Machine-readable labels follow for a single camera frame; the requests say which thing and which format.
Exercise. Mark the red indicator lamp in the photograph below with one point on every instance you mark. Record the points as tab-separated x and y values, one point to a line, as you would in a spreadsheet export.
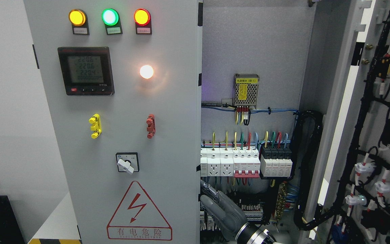
143	25

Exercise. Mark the brass ground terminal bar right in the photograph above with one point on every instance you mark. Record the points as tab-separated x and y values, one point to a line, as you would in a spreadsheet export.
281	201

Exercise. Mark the grey gloved robot hand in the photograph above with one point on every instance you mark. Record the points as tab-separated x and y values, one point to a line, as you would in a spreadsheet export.
226	214

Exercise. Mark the grey cabinet door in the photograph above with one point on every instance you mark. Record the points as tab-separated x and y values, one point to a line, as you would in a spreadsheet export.
168	161
359	184

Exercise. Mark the black digital power meter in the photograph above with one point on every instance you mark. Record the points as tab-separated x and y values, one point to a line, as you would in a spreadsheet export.
86	71

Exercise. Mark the yellow test terminal block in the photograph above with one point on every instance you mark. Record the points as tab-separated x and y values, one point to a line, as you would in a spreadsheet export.
96	126

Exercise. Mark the white socket and breaker row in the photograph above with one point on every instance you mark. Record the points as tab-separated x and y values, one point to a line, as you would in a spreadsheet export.
229	162

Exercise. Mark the perforated metal power supply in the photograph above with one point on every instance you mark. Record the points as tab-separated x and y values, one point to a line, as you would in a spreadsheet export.
246	87

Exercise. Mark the red test terminal block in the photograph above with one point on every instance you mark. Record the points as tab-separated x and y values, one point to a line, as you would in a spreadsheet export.
151	126

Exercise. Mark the lower relay and breaker row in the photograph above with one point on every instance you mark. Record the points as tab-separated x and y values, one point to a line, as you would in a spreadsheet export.
252	207

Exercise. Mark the black surge protector module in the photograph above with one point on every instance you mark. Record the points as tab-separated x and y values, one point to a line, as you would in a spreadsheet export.
275	163

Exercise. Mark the green indicator lamp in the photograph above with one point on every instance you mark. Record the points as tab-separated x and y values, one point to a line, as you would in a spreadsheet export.
111	20

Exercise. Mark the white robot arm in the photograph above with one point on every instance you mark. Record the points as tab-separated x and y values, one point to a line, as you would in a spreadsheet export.
251	234

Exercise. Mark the red electric hazard warning sticker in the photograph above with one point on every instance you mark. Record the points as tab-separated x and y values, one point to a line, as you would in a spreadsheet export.
138	218

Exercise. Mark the yellow indicator lamp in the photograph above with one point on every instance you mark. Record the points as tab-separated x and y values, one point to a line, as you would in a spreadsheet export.
79	22

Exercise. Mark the white rotary selector switch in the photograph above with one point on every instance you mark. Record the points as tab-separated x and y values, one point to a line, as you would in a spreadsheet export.
127	162

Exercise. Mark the white glowing indicator light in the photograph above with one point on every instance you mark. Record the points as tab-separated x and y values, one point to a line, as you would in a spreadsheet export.
146	71

